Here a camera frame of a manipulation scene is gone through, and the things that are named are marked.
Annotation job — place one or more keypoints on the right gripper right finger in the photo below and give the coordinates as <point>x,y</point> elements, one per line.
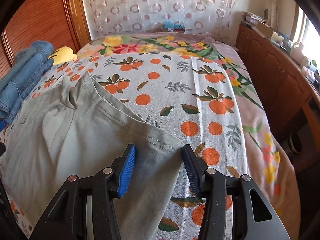
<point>253,215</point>

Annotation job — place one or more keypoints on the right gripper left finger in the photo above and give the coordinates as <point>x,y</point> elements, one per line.
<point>65,216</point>

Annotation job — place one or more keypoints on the grey-green pants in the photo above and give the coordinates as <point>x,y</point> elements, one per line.
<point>81,130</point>

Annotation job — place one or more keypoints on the floral pink blanket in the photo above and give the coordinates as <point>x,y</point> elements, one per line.
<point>197,90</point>

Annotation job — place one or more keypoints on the wooden sideboard cabinet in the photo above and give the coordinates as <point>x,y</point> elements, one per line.
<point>288,98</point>

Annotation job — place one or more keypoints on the orange-print bed sheet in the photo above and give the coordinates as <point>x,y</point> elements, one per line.
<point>183,215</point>

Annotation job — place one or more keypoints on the light blue folded jeans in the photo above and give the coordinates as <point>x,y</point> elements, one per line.
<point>21,59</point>

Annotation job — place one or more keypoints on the dark blue folded jeans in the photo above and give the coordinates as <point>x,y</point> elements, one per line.
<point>22,84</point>

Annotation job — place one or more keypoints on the yellow plush toy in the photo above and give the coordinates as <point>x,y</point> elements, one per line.
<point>63,54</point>

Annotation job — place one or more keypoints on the white plastic jug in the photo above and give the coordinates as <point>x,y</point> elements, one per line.
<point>297,52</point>

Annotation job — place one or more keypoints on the cardboard box on cabinet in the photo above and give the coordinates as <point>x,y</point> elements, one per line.
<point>269,32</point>

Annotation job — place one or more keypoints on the stack of papers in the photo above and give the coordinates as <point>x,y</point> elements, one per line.
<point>252,19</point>

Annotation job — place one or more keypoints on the wooden louvered wardrobe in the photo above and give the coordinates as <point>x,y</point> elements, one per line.
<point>60,22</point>

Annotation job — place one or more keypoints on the blue cloth in box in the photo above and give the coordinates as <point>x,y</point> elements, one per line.
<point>168,26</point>

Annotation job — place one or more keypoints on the circle-pattern sheer curtain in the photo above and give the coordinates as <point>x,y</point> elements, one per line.
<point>210,17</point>

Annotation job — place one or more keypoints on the window with wooden frame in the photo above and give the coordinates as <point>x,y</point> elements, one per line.
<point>307,35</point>

